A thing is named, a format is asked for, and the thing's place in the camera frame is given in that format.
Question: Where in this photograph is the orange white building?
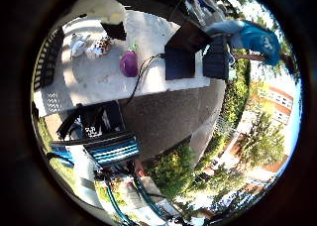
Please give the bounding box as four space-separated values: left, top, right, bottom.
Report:
253 84 295 125

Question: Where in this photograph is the brown spotted white plush toy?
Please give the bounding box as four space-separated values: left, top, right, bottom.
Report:
86 36 114 59

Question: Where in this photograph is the blue black striped fabric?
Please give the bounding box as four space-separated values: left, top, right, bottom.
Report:
82 132 142 169

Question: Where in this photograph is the black folding frame stand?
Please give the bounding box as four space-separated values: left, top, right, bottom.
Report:
55 100 127 142

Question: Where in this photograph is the black cable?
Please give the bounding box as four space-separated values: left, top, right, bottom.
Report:
123 53 166 107

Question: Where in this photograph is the teal tube frame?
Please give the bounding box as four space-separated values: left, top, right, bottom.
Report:
104 175 167 226

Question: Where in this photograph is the dark laptop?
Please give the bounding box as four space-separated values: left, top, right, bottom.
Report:
163 20 213 81

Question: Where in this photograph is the black plastic mesh basket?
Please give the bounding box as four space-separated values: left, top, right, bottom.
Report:
31 27 65 92

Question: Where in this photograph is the white plush toy with sunglasses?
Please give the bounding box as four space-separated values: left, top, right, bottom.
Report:
68 32 92 59

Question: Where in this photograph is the person in blue shirt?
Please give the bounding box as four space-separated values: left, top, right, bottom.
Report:
205 18 282 67

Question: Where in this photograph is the purple eggplant toy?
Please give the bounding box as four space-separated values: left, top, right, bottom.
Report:
119 42 140 78

